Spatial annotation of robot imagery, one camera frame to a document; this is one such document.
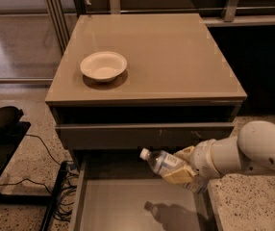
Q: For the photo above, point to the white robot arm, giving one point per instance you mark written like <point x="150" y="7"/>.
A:
<point x="250" y="152"/>

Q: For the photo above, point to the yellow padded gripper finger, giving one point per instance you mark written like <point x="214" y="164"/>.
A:
<point x="180" y="175"/>
<point x="185" y="153"/>

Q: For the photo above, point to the black stand with tray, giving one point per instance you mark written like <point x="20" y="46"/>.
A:
<point x="12" y="132"/>

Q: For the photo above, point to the open middle drawer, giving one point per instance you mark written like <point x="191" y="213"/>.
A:
<point x="120" y="193"/>

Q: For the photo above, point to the white paper bowl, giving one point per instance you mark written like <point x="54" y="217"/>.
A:
<point x="103" y="66"/>

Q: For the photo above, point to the closed top drawer front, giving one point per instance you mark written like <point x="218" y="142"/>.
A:
<point x="132" y="136"/>

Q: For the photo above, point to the black power strip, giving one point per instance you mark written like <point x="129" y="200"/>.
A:
<point x="53" y="198"/>

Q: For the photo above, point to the metal shelf frame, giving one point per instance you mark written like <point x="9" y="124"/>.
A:
<point x="216" y="13"/>

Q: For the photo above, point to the blue label plastic bottle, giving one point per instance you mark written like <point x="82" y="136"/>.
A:
<point x="160" y="161"/>

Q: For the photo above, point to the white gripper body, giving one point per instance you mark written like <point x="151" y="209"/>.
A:
<point x="200" y="158"/>

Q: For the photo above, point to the brown drawer cabinet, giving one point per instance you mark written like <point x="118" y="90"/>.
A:
<point x="175" y="74"/>

